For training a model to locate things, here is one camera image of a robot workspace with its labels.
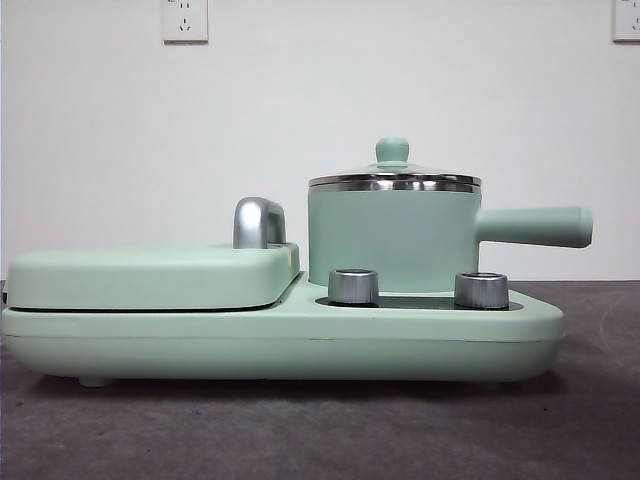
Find glass pot lid green knob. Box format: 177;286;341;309
307;137;482;194

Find silver control knob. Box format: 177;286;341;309
453;271;510;308
327;268;380;305

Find green breakfast machine base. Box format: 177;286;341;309
0;292;566;389

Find black control panel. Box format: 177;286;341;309
315;293;511;309

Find green pot with handle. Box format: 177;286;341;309
306;183;594;295

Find silver griddle cover handle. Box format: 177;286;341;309
232;196;288;250

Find white wall socket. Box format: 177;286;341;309
612;0;640;43
163;0;209;45

